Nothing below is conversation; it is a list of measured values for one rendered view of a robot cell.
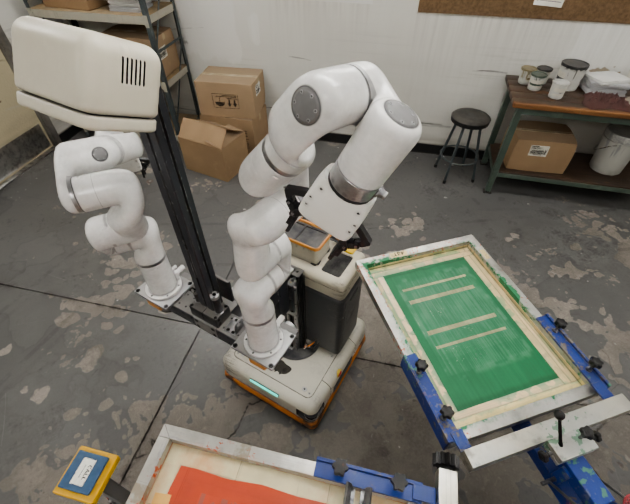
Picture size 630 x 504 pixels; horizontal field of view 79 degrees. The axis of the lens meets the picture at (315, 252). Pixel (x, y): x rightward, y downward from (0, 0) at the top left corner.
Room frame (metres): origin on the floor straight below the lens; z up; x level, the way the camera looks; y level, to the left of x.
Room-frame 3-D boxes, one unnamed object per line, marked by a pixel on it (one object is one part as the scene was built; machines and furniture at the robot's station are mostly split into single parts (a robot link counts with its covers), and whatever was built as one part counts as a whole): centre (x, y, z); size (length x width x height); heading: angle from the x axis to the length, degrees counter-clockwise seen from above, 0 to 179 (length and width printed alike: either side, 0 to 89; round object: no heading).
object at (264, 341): (0.66, 0.16, 1.21); 0.16 x 0.13 x 0.15; 150
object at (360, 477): (0.28, -0.15, 0.98); 0.30 x 0.05 x 0.07; 77
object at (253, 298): (0.65, 0.16, 1.37); 0.13 x 0.10 x 0.16; 146
